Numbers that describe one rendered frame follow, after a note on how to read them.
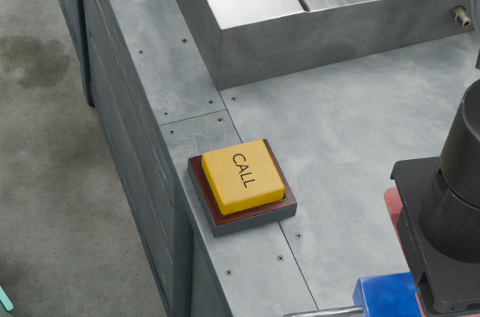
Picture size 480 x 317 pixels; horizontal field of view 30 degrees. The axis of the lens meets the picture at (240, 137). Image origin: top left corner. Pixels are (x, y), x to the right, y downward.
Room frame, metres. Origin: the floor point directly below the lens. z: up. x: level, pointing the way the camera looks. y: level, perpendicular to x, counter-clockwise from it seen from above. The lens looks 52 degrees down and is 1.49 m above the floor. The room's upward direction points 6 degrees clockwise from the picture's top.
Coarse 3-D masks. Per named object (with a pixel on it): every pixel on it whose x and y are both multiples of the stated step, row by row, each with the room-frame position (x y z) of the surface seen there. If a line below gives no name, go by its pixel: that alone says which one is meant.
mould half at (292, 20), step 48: (192, 0) 0.67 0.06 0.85; (240, 0) 0.64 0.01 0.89; (288, 0) 0.65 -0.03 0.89; (336, 0) 0.66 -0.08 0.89; (384, 0) 0.67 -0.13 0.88; (432, 0) 0.70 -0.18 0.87; (240, 48) 0.61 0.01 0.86; (288, 48) 0.63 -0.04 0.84; (336, 48) 0.65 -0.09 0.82; (384, 48) 0.68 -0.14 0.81
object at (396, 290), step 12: (372, 276) 0.32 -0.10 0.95; (384, 276) 0.32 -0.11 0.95; (396, 276) 0.32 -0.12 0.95; (408, 276) 0.32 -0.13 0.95; (360, 288) 0.31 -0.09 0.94; (372, 288) 0.31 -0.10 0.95; (384, 288) 0.31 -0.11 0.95; (396, 288) 0.31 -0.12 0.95; (408, 288) 0.31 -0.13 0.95; (360, 300) 0.30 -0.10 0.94; (372, 300) 0.30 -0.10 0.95; (384, 300) 0.30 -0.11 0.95; (396, 300) 0.30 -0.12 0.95; (408, 300) 0.30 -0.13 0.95; (312, 312) 0.29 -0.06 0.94; (324, 312) 0.29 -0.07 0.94; (336, 312) 0.29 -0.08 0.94; (348, 312) 0.29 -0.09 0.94; (360, 312) 0.29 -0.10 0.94; (372, 312) 0.29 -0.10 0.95; (384, 312) 0.29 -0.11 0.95; (396, 312) 0.29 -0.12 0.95; (408, 312) 0.29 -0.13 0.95; (420, 312) 0.29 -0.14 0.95
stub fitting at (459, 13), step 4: (456, 8) 0.71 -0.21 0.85; (460, 8) 0.71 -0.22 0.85; (464, 8) 0.71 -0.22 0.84; (452, 12) 0.71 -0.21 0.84; (456, 12) 0.70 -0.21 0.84; (460, 12) 0.70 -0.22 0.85; (464, 12) 0.70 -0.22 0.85; (452, 16) 0.71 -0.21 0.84; (456, 16) 0.70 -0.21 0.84; (460, 16) 0.70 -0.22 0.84; (464, 16) 0.70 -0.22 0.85; (468, 16) 0.70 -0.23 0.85; (456, 20) 0.70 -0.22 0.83; (460, 20) 0.70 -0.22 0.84; (464, 20) 0.69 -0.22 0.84; (468, 20) 0.69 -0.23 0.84; (464, 24) 0.70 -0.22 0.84; (468, 24) 0.70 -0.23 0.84
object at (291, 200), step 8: (272, 152) 0.51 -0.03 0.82; (192, 160) 0.49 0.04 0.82; (200, 160) 0.49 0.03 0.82; (272, 160) 0.50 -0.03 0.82; (200, 168) 0.48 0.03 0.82; (280, 168) 0.49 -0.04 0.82; (200, 176) 0.48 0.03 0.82; (280, 176) 0.49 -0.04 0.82; (200, 184) 0.47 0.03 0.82; (208, 192) 0.46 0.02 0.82; (288, 192) 0.47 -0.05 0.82; (208, 200) 0.45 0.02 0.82; (288, 200) 0.46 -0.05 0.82; (216, 208) 0.44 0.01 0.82; (256, 208) 0.45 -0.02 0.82; (264, 208) 0.45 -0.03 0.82; (272, 208) 0.45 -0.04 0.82; (216, 216) 0.43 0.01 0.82; (224, 216) 0.44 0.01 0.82; (232, 216) 0.44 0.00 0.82; (240, 216) 0.44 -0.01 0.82; (248, 216) 0.44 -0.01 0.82; (216, 224) 0.43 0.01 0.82
